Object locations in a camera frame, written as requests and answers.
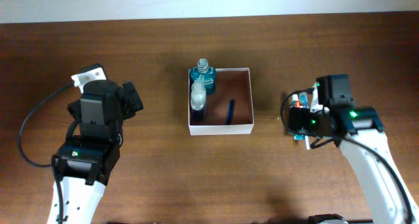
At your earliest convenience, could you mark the black right camera cable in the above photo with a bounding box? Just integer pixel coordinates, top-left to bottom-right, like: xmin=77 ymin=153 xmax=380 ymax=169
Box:
xmin=280 ymin=88 xmax=415 ymax=224

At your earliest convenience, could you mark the green white soap box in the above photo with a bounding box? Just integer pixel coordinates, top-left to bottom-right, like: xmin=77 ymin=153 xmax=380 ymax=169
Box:
xmin=294 ymin=134 xmax=305 ymax=140

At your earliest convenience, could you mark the blue white toothbrush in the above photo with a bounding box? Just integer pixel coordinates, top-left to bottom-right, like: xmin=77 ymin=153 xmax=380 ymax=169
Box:
xmin=299 ymin=92 xmax=310 ymax=150

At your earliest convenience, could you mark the teal Listerine mouthwash bottle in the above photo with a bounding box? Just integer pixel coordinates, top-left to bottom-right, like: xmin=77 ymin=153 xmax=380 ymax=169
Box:
xmin=190 ymin=58 xmax=216 ymax=94

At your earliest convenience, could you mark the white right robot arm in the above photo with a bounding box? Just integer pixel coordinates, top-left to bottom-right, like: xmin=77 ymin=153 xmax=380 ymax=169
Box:
xmin=280 ymin=75 xmax=418 ymax=223

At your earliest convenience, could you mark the black camera cable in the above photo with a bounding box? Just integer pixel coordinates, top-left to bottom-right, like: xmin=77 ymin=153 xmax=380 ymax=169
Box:
xmin=280 ymin=88 xmax=415 ymax=224
xmin=17 ymin=81 xmax=76 ymax=168

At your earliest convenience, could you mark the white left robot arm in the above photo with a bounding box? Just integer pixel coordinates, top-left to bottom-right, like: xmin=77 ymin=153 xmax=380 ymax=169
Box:
xmin=48 ymin=80 xmax=143 ymax=223

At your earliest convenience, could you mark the clear foam soap pump bottle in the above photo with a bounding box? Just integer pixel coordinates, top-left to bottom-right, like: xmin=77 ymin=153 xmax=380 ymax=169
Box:
xmin=190 ymin=75 xmax=207 ymax=122

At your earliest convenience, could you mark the black left camera cable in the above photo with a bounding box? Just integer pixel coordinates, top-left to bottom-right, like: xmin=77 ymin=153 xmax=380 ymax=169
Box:
xmin=17 ymin=81 xmax=76 ymax=168

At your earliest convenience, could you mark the pink white cardboard box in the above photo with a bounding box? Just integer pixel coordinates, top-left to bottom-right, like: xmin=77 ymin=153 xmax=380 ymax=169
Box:
xmin=188 ymin=67 xmax=255 ymax=136

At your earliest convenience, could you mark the red green toothpaste tube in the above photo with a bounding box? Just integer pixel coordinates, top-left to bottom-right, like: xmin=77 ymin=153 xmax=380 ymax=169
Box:
xmin=291 ymin=94 xmax=300 ymax=108

